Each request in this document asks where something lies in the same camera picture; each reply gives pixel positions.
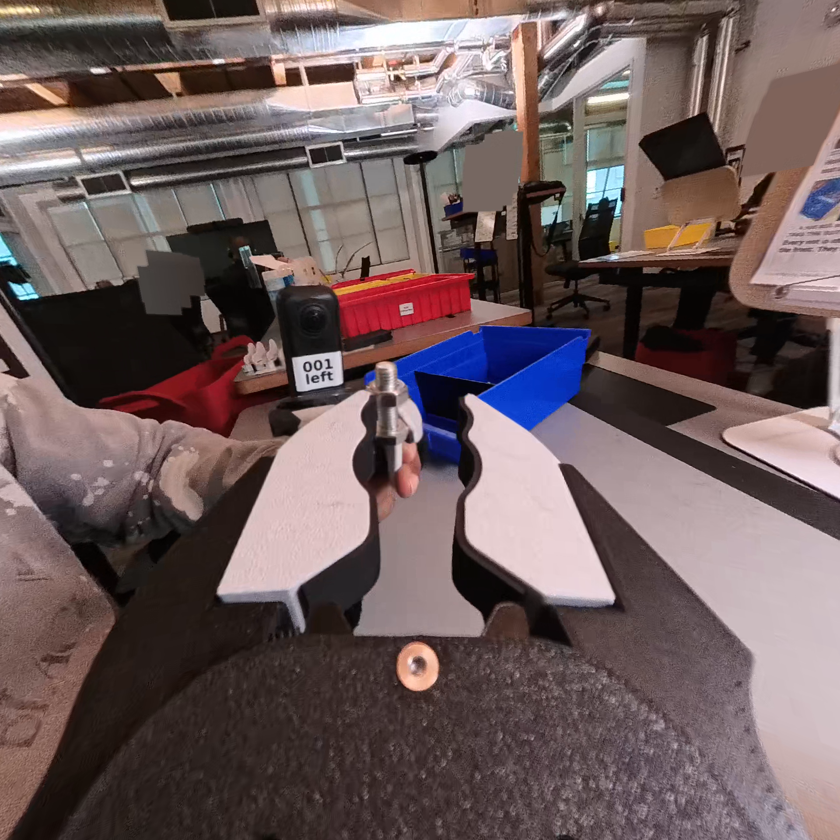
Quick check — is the black monitor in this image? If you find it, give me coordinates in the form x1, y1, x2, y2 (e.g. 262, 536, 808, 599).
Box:
166, 220, 280, 277

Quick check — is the black flat mat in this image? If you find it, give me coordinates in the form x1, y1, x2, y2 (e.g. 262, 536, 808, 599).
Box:
577, 364, 716, 427

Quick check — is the black bin divider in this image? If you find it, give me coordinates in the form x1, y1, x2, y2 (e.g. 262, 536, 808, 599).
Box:
415, 371, 496, 421

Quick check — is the white wipes canister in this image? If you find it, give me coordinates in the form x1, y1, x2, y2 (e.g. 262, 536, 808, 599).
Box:
261, 268, 296, 312

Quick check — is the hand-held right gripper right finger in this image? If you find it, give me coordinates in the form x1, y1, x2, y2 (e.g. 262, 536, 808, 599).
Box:
453, 394, 618, 641

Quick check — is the red tote bag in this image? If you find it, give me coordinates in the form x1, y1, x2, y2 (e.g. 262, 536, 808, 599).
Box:
98, 336, 253, 437

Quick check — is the wooden support post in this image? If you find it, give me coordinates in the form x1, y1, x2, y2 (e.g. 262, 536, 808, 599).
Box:
512, 23, 546, 309

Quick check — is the black flag panel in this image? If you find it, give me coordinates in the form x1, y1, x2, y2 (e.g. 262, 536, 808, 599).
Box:
638, 113, 728, 181

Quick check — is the red plastic crate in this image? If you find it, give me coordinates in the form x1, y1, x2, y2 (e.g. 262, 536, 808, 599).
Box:
330, 269, 475, 337

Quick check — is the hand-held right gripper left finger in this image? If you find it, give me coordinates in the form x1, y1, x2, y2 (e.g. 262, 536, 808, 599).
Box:
215, 392, 383, 634

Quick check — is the blue plastic bin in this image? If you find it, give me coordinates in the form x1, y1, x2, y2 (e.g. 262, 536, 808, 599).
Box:
364, 326, 593, 463

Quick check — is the person's left forearm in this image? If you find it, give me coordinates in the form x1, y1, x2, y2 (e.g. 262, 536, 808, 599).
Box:
0, 374, 286, 546

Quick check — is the black floor lamp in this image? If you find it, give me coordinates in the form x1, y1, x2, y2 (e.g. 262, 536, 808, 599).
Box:
403, 151, 439, 273

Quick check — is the person's left hand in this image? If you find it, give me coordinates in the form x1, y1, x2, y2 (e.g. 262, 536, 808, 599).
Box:
369, 441, 423, 524

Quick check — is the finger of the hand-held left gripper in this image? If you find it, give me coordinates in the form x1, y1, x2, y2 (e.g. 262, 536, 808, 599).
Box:
397, 392, 425, 444

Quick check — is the wooden top desk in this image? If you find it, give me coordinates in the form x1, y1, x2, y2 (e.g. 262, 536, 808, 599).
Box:
577, 239, 742, 358

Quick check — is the large white air vent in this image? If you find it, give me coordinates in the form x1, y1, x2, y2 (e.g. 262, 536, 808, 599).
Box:
161, 0, 266, 27

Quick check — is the silver ventilation duct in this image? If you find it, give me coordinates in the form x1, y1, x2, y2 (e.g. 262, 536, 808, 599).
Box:
0, 10, 368, 76
0, 98, 421, 185

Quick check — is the large black screen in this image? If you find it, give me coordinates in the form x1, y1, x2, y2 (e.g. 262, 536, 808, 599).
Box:
13, 282, 211, 404

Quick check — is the black office chair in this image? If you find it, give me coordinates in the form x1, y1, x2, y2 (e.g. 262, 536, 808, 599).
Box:
545, 197, 621, 320

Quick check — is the small yellow bin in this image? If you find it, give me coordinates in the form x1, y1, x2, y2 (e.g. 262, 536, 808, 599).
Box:
643, 223, 713, 250

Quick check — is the black floor stand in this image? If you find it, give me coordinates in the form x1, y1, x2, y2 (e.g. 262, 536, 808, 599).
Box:
517, 180, 567, 309

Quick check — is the printed instruction sheet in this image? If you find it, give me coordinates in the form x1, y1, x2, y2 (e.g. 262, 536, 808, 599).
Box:
751, 118, 840, 290

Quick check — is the silver hex bolt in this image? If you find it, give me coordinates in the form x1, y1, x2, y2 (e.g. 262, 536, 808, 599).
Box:
364, 362, 409, 475

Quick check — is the small wooden board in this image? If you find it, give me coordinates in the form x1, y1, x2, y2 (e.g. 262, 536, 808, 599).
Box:
659, 165, 742, 224

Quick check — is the dark red ottoman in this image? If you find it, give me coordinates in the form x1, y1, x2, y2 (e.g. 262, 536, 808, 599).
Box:
635, 326, 739, 388

